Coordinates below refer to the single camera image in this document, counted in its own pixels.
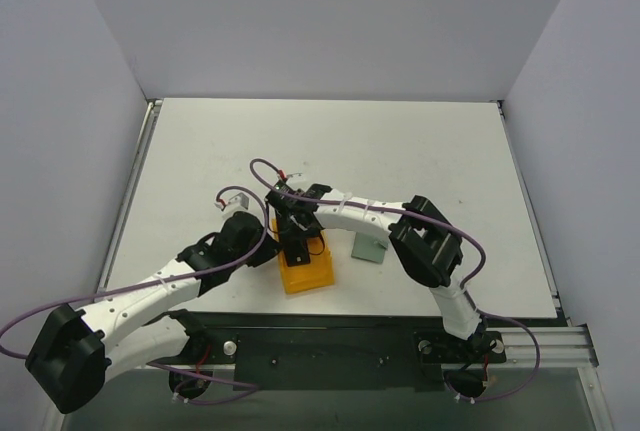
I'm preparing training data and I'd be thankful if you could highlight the yellow plastic bin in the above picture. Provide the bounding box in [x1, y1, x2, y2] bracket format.
[270, 218, 335, 295]

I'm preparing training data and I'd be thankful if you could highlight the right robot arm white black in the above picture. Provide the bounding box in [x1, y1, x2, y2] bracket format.
[266, 181, 495, 360]

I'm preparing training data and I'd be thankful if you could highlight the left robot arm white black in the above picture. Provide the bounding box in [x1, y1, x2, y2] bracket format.
[25, 211, 281, 414]

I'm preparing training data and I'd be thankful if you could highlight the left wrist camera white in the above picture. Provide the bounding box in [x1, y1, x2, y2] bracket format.
[215, 192, 250, 215]

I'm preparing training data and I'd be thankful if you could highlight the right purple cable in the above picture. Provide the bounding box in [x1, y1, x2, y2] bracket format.
[248, 158, 544, 406]

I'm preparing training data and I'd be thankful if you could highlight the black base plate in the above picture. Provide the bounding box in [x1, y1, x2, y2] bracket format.
[160, 310, 506, 391]

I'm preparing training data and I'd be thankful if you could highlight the aluminium rail frame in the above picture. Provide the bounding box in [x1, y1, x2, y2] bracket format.
[53, 98, 594, 424]

